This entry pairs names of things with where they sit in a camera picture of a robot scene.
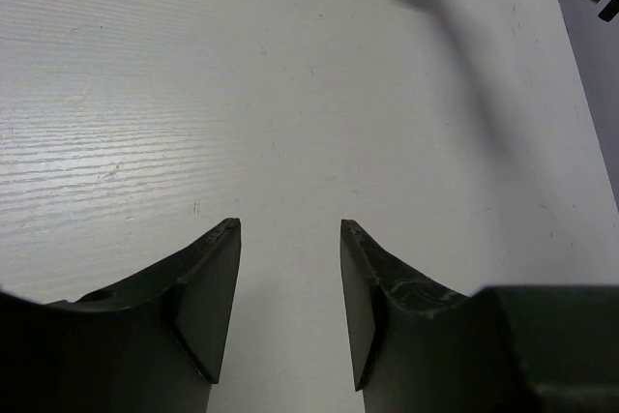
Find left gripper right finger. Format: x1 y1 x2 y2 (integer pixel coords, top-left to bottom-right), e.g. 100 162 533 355
340 220 618 412

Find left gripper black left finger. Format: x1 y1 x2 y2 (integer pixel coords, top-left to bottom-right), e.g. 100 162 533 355
1 219 241 412

